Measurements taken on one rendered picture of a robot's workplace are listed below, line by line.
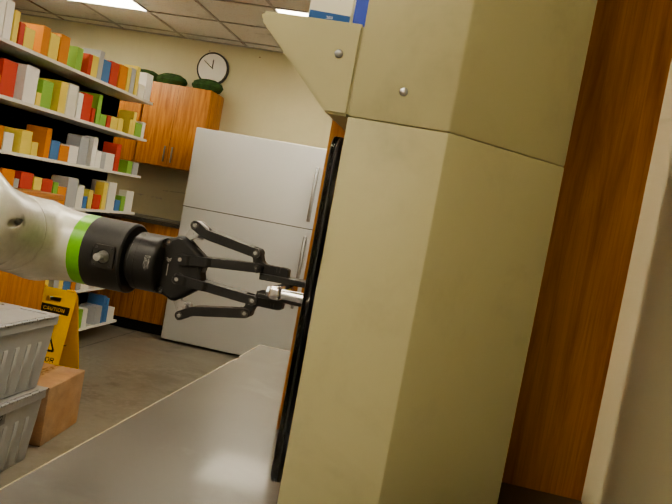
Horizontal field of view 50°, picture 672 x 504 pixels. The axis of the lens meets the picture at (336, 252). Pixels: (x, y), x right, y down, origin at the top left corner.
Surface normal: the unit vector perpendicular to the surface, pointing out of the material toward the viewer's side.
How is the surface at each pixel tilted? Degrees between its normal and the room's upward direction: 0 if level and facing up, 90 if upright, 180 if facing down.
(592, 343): 90
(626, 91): 90
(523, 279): 90
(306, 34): 90
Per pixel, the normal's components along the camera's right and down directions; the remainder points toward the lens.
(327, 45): -0.17, 0.02
